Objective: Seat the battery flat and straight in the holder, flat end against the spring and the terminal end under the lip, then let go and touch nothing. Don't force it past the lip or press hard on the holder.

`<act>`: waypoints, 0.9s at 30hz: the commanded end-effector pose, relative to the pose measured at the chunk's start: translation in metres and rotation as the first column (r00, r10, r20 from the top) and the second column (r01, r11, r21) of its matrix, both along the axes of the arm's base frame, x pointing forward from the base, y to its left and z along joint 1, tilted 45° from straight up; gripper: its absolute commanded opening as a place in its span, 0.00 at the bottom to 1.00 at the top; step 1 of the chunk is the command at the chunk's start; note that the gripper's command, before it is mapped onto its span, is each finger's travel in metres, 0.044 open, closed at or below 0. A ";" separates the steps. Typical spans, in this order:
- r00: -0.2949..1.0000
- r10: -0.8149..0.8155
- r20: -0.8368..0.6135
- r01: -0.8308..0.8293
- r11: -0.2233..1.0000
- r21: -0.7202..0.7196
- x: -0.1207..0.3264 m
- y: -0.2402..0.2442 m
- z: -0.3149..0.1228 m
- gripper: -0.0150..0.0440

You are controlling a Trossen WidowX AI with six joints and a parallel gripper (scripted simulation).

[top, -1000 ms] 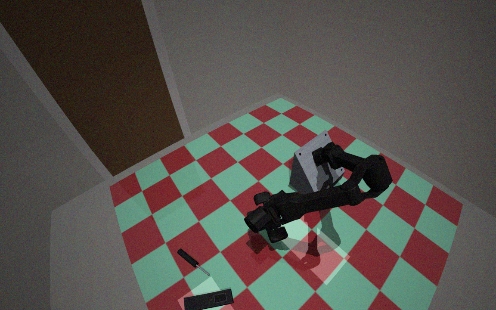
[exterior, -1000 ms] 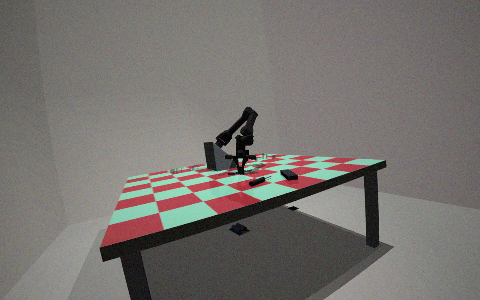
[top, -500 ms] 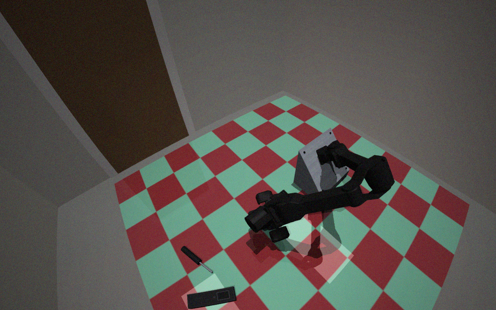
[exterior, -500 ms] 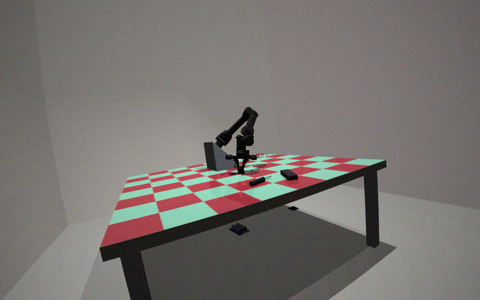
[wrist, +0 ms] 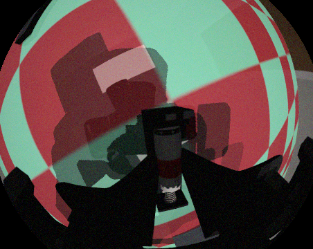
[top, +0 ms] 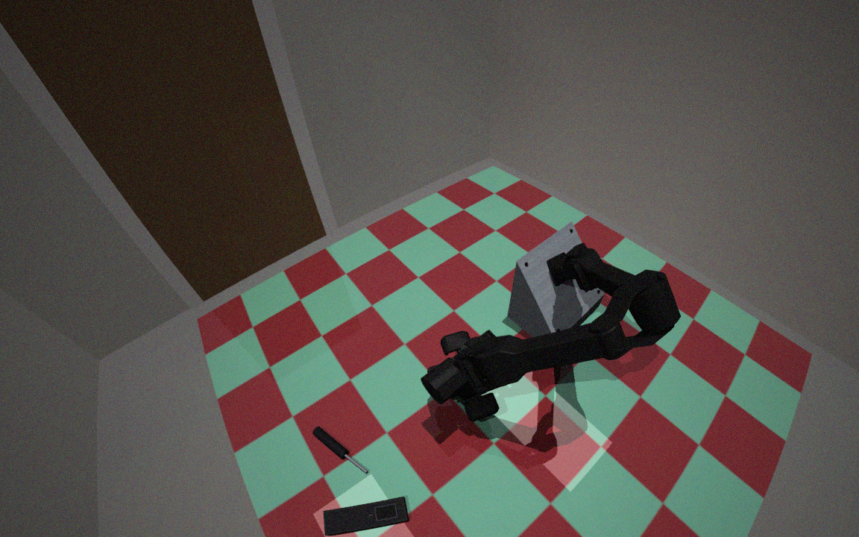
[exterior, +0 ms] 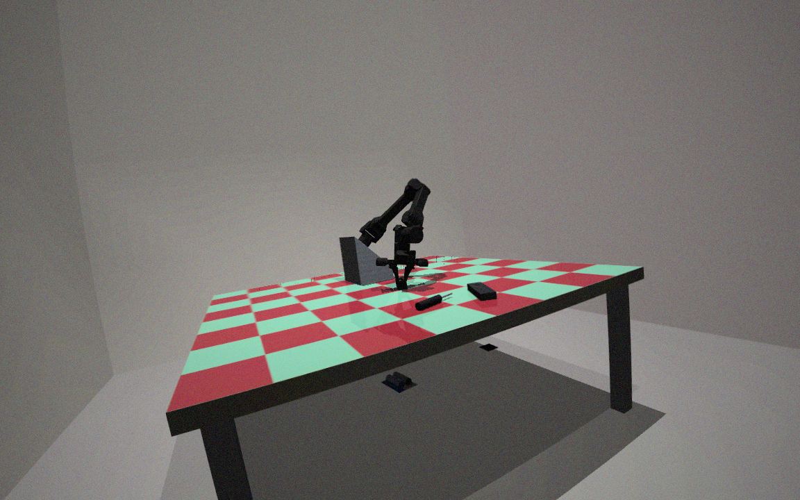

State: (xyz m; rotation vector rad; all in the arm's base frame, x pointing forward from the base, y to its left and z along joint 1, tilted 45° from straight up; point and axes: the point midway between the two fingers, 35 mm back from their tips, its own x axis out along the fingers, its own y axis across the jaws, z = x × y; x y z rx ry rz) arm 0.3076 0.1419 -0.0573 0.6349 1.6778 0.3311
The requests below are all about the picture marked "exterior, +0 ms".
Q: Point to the black-handled screwdriver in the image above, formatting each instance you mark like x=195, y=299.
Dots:
x=430, y=302

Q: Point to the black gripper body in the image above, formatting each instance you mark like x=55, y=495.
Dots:
x=422, y=262

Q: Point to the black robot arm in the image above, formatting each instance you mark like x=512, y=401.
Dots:
x=416, y=192

